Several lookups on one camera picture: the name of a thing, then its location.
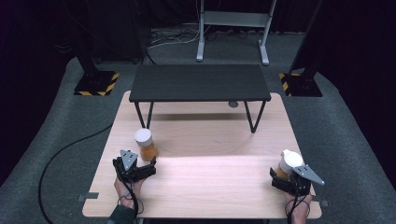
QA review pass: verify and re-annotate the black stand with striped base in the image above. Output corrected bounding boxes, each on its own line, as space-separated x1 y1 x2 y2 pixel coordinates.
278 0 325 98
74 0 120 97

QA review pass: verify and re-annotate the bundle of floor cables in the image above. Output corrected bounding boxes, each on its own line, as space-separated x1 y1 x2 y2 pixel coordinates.
147 27 250 50

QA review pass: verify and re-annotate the hand-held gripper cable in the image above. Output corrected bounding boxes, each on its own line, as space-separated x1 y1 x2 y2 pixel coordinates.
116 169 145 224
286 186 311 224

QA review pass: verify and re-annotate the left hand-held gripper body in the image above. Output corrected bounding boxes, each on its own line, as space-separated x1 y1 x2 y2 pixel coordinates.
112 149 148 184

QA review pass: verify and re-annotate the left hand-held gripper cable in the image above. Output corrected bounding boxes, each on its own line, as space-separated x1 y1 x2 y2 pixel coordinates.
116 169 145 224

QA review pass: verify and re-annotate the orange powder jar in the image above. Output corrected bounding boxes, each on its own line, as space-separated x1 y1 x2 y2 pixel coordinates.
134 128 159 162
275 148 304 181

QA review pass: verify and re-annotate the black floor cable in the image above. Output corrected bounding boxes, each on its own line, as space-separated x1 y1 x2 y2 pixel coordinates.
37 123 114 224

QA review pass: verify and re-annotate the person's right hand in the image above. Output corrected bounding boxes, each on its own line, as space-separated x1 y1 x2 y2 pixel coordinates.
284 191 313 224

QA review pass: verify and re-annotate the grey metal stand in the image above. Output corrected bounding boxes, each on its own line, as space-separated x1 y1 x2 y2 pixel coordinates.
195 0 277 66

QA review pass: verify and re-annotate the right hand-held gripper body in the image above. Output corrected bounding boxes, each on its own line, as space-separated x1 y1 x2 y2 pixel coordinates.
288 165 326 197

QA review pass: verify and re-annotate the black shelf with wire legs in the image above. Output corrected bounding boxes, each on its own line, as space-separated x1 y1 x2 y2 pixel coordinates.
129 63 272 134

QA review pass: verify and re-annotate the right hand-held gripper cable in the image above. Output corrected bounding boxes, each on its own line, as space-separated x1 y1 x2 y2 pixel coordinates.
286 186 311 224

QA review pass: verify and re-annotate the person's left hand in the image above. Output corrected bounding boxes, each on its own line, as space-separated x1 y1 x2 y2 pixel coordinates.
114 177 146 209

